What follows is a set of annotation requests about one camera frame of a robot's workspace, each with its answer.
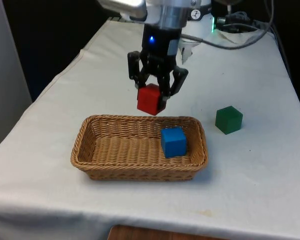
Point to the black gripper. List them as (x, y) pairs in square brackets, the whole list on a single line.
[(156, 41)]

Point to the red cube block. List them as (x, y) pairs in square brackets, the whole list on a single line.
[(148, 100)]

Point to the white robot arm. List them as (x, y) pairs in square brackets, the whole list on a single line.
[(173, 15)]

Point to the wicker basket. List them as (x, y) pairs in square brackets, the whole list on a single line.
[(125, 152)]

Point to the blue cube block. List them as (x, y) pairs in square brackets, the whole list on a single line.
[(173, 142)]

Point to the green cube block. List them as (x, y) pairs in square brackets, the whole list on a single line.
[(227, 120)]

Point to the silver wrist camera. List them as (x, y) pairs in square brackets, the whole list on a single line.
[(120, 6)]

